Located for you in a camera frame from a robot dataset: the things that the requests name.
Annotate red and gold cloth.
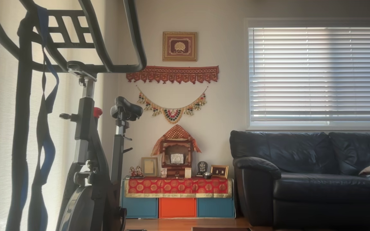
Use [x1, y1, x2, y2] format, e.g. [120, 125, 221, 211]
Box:
[124, 177, 233, 198]

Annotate white window blinds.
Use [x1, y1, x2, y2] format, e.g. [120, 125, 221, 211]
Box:
[245, 18, 370, 130]

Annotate dark idol statue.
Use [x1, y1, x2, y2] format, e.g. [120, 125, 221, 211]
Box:
[197, 161, 208, 177]

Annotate wooden shrine with canopy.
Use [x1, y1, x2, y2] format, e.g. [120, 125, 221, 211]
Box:
[151, 124, 202, 178]

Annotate dark rug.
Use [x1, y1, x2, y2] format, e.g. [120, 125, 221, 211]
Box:
[191, 227, 253, 231]

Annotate black exercise bike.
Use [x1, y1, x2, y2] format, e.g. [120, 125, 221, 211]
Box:
[0, 0, 147, 231]

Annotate small gold picture frame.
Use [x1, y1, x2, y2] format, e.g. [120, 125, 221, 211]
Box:
[210, 165, 229, 179]

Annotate blue and black strap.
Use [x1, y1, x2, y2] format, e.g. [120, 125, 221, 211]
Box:
[28, 5, 60, 231]

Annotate blue storage bin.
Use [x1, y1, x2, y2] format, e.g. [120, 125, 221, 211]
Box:
[198, 197, 234, 218]

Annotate black leather sofa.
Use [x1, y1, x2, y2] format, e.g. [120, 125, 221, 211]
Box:
[230, 130, 370, 229]

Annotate gold framed wall picture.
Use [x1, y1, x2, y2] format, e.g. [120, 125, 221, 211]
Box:
[163, 31, 198, 62]

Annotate beaded gold garland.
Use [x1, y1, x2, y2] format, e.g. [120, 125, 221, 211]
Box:
[136, 85, 209, 124]

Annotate black hanging strap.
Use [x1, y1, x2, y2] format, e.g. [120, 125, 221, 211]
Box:
[5, 13, 34, 231]

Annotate pale picture frame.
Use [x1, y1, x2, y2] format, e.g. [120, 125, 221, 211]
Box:
[141, 157, 158, 177]

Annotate pair of small figurines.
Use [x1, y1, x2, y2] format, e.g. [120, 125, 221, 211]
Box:
[129, 166, 144, 178]

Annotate red embroidered wall hanging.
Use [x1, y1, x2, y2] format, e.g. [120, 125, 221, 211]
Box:
[126, 66, 219, 84]

